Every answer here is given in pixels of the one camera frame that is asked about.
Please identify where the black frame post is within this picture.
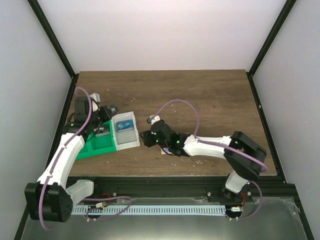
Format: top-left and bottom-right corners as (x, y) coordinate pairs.
(249, 0), (298, 74)
(26, 0), (77, 77)

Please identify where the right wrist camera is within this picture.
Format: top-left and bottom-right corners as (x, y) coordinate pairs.
(146, 115), (161, 125)

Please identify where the beige card holder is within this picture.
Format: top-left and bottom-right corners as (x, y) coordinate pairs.
(160, 147), (173, 156)

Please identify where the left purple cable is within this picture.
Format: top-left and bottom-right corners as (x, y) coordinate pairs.
(38, 86), (133, 230)

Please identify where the green plastic bin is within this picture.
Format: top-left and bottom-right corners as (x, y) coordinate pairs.
(76, 120), (117, 160)

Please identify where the right black frame post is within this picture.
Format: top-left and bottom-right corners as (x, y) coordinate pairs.
(249, 0), (298, 74)

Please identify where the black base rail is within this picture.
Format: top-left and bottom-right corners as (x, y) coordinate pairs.
(67, 176), (299, 203)

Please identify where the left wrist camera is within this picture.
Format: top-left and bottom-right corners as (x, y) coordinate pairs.
(90, 93), (101, 112)

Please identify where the left black frame post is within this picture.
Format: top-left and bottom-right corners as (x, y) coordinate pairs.
(26, 0), (77, 77)

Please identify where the white plastic bin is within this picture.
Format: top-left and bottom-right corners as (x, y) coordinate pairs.
(111, 111), (140, 151)

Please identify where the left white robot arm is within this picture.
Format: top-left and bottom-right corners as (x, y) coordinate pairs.
(24, 93), (112, 223)

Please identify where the blue vip card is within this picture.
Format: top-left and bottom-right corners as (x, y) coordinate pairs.
(116, 119), (134, 132)

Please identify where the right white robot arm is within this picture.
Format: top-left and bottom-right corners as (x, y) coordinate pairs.
(139, 119), (268, 202)

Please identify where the black vip card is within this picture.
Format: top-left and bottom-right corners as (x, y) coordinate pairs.
(107, 105), (120, 118)
(94, 126), (111, 136)

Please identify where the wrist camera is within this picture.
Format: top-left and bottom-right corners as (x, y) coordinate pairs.
(90, 93), (101, 112)
(146, 115), (161, 125)

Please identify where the light blue slotted strip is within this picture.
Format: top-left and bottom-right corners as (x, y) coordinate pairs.
(71, 205), (226, 216)

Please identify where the black vip card in bin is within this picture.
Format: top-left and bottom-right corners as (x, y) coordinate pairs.
(94, 126), (111, 136)

